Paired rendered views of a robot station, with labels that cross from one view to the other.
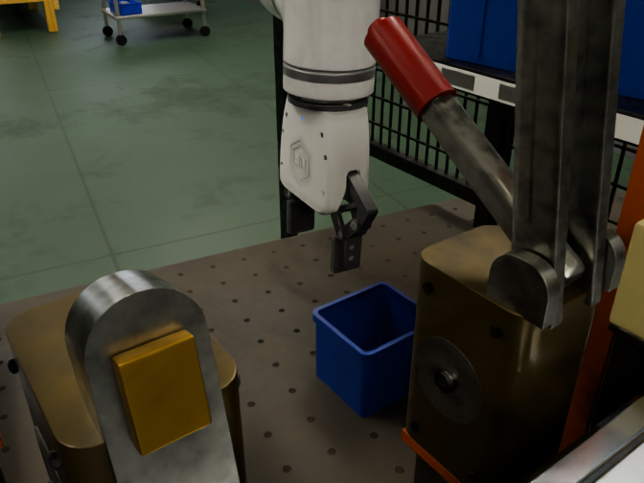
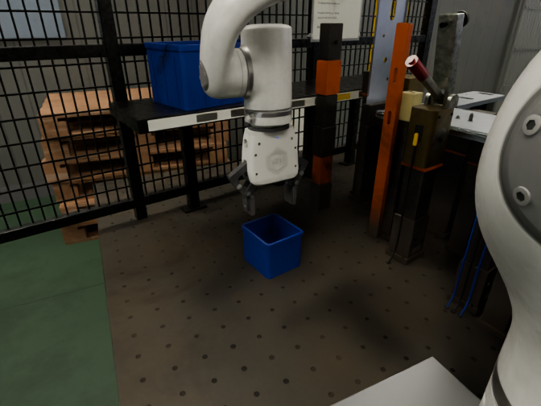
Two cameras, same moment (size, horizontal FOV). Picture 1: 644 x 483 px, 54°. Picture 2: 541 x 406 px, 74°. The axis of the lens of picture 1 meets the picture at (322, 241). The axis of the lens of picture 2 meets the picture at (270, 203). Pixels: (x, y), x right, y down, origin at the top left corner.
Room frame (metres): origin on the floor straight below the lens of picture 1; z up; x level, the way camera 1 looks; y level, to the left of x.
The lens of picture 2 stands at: (0.58, 0.64, 1.20)
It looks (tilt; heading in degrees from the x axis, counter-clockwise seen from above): 26 degrees down; 270
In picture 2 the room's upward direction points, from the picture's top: straight up
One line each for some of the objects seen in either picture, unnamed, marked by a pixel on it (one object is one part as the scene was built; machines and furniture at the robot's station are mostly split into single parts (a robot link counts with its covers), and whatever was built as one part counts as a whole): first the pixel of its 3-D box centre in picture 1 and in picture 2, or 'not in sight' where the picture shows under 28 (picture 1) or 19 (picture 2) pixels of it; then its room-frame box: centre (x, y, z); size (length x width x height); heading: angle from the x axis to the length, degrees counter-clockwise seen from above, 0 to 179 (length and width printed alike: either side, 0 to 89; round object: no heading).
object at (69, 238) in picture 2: not in sight; (142, 154); (1.46, -1.75, 0.39); 1.09 x 0.75 x 0.78; 24
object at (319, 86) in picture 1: (327, 78); (266, 116); (0.58, -0.01, 1.05); 0.09 x 0.08 x 0.03; 30
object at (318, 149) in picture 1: (326, 143); (269, 150); (0.58, 0.00, 0.99); 0.10 x 0.07 x 0.11; 30
